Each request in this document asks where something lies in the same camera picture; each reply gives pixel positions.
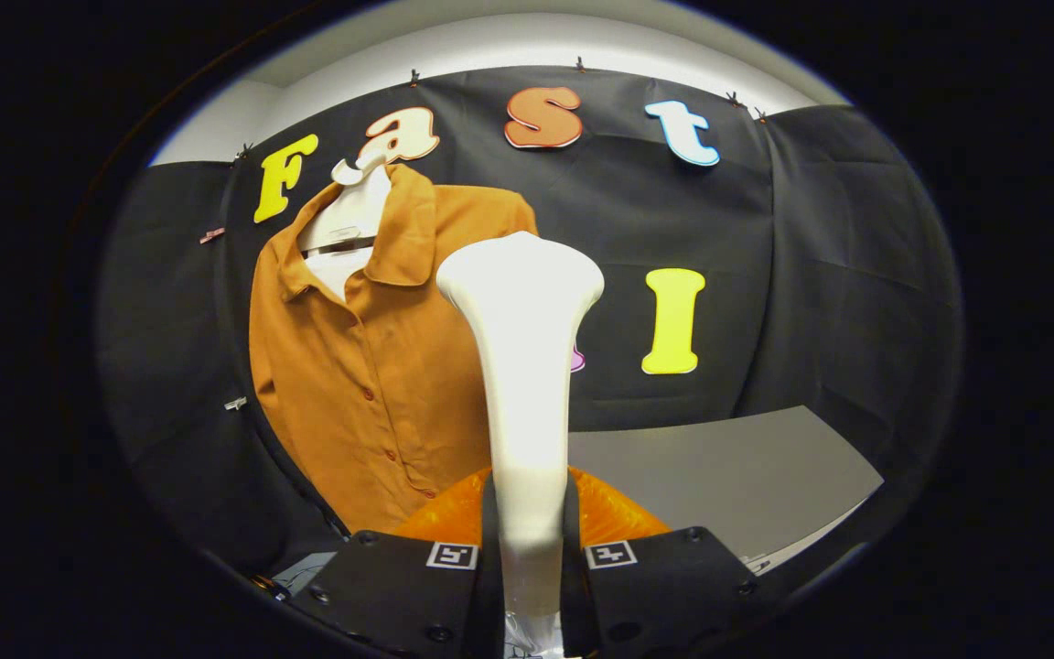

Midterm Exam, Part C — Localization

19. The row of black cloth clips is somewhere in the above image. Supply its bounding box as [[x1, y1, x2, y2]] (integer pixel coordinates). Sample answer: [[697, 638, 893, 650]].
[[234, 57, 769, 158]]

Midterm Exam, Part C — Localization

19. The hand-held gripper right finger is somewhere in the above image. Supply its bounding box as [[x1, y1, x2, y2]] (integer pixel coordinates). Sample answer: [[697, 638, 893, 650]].
[[560, 465, 764, 659]]

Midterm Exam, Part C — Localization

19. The grey cabinet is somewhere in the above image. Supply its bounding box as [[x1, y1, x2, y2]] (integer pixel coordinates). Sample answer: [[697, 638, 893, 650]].
[[567, 405, 886, 576]]

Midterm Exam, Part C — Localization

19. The white clothes hanger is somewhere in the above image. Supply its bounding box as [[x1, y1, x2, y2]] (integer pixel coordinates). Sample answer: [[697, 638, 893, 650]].
[[296, 152, 393, 254]]

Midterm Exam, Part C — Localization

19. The white garment steamer head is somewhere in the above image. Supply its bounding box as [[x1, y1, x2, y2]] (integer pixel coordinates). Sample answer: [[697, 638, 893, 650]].
[[436, 231, 606, 646]]

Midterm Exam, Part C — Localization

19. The black backdrop cloth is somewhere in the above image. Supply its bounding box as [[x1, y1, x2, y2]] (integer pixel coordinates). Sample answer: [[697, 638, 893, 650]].
[[97, 64, 965, 579]]

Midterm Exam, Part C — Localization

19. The brown button shirt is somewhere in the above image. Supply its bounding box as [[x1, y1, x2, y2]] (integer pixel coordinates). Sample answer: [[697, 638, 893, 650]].
[[248, 163, 540, 535]]

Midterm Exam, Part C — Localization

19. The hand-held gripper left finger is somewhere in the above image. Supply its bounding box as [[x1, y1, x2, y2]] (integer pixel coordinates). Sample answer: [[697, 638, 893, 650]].
[[307, 467, 506, 659]]

